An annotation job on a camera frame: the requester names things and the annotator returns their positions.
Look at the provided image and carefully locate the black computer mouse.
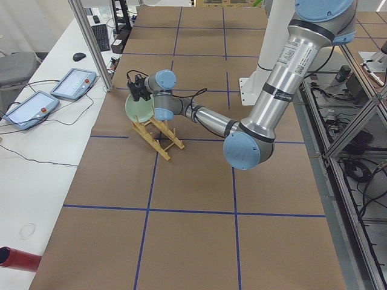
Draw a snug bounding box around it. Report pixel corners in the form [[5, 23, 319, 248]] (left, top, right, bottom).
[[73, 53, 86, 62]]

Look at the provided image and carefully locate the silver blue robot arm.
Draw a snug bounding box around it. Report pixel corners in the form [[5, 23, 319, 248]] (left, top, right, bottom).
[[127, 1, 357, 170]]

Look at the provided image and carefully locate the grey office chair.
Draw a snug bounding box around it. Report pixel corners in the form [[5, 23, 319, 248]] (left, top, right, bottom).
[[1, 52, 39, 87]]

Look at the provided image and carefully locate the red cylinder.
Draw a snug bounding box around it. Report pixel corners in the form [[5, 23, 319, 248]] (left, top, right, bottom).
[[1, 246, 42, 272]]

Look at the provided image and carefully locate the aluminium side frame rail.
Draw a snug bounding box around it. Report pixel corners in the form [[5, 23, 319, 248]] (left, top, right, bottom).
[[302, 45, 387, 290]]

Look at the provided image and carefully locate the light green ceramic plate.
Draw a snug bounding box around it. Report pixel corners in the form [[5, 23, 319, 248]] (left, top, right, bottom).
[[125, 94, 154, 123]]

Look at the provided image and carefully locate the wooden dish rack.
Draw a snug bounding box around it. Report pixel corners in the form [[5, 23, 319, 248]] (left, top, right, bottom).
[[132, 117, 184, 161]]

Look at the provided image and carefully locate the aluminium frame post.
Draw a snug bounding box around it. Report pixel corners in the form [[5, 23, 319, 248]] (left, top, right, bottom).
[[68, 0, 113, 92]]

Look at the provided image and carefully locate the teach pendant tablet far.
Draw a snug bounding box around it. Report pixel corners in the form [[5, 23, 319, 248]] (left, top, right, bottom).
[[50, 68, 97, 100]]

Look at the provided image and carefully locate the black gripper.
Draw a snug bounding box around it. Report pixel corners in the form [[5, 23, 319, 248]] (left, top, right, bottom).
[[127, 80, 151, 102]]

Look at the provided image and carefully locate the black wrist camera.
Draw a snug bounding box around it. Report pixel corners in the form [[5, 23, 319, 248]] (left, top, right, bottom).
[[134, 74, 143, 83]]

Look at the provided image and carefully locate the teach pendant tablet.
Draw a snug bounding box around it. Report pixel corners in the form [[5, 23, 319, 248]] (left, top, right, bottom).
[[3, 91, 59, 129], [50, 68, 97, 100]]

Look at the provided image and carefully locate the teach pendant tablet near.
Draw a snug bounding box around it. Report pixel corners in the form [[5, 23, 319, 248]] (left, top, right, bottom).
[[3, 91, 59, 129]]

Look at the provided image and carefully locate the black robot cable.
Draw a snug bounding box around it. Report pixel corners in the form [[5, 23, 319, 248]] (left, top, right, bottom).
[[172, 87, 209, 114]]

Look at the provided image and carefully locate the black keyboard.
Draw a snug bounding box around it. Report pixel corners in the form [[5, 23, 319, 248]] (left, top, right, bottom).
[[91, 24, 110, 51]]

